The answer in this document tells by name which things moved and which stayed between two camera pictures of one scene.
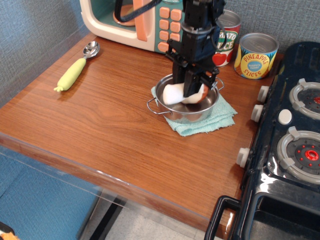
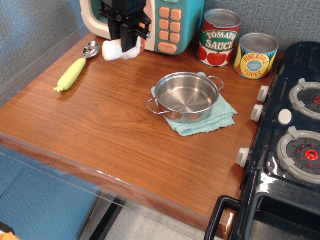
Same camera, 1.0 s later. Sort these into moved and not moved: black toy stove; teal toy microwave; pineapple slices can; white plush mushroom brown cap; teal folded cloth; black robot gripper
Moved: white plush mushroom brown cap; black robot gripper
Not moved: teal folded cloth; pineapple slices can; teal toy microwave; black toy stove
